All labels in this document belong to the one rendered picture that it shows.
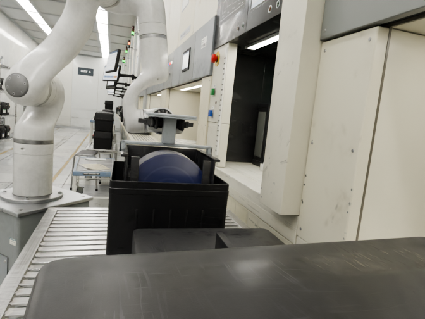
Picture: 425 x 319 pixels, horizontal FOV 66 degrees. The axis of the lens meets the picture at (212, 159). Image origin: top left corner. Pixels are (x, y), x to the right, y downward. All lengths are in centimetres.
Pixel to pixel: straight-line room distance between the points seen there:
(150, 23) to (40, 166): 58
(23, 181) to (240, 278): 109
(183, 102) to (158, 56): 188
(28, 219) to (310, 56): 91
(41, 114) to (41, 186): 24
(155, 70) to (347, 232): 73
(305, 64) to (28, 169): 90
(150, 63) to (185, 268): 95
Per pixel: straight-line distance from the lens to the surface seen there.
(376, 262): 23
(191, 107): 297
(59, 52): 117
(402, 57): 74
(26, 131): 120
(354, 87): 71
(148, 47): 110
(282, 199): 81
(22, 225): 114
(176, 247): 59
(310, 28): 83
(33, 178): 122
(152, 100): 442
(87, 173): 331
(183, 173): 82
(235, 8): 144
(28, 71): 116
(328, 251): 23
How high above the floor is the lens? 109
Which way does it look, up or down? 8 degrees down
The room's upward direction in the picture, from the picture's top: 6 degrees clockwise
